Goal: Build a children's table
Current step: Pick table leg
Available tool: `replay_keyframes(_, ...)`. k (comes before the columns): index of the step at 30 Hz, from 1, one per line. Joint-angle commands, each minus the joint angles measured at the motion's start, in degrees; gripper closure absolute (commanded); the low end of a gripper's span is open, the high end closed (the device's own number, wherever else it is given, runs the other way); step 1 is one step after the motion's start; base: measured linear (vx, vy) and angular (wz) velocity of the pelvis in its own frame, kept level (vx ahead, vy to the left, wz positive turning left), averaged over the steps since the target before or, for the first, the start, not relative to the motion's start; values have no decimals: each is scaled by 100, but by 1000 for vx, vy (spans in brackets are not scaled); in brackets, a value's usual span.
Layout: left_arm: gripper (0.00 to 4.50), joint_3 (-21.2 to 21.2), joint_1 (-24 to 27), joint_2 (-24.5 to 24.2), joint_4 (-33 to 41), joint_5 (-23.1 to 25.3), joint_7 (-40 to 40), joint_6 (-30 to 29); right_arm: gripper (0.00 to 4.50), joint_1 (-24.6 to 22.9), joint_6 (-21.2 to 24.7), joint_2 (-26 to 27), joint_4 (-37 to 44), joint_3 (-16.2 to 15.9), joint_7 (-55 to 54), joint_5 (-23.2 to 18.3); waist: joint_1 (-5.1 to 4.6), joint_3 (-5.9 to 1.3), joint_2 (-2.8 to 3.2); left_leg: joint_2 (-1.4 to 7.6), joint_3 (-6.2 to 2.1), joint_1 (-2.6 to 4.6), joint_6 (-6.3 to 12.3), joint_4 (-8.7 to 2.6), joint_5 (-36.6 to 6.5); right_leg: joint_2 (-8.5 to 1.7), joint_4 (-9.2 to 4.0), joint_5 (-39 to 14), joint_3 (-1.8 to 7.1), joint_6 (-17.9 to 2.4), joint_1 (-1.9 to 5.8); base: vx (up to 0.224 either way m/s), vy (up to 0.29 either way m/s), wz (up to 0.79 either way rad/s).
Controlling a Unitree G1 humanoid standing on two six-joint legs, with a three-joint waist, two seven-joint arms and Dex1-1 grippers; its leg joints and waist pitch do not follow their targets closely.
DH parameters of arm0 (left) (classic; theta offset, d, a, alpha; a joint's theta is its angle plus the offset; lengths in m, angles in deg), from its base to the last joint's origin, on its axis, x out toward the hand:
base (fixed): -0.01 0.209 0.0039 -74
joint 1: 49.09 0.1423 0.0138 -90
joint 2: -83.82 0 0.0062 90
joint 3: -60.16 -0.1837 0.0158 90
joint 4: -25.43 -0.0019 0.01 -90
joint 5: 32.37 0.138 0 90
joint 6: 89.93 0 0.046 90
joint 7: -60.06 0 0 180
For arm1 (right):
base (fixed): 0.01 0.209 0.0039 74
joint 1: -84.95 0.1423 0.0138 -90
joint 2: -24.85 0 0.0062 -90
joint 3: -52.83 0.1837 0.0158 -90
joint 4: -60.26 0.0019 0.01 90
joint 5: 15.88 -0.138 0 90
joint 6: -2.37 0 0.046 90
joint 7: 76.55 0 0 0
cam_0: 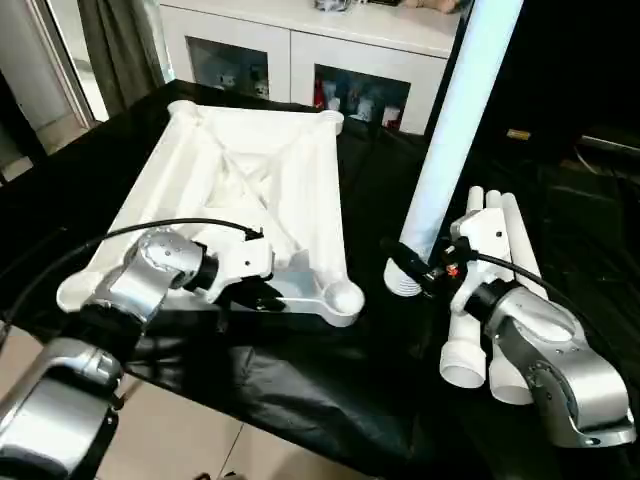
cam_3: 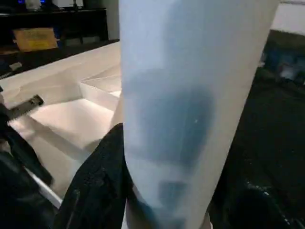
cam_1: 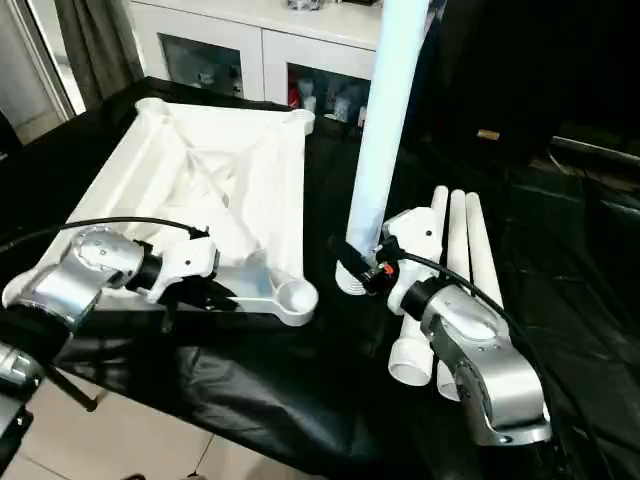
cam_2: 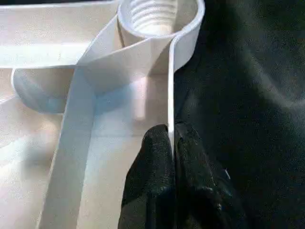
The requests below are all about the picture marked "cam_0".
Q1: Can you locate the black work mat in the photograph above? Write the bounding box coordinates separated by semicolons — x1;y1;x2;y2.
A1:
0;80;640;480

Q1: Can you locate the grey curtain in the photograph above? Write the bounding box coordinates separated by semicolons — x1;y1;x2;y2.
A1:
78;0;166;116

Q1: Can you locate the white plastic table leg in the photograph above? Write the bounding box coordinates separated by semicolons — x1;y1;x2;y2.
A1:
485;190;536;407
385;0;525;299
500;193;553;301
440;185;501;390

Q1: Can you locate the white glass-door cabinet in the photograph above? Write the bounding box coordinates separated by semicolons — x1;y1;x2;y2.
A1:
158;0;463;136

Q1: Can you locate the silver metal rail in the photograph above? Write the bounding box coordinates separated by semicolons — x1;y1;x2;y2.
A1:
575;135;640;161

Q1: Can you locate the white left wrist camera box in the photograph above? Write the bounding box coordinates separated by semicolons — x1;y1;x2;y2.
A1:
205;235;275;303

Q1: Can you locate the white plastic table top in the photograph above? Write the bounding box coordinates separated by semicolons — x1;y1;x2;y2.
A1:
57;100;366;329

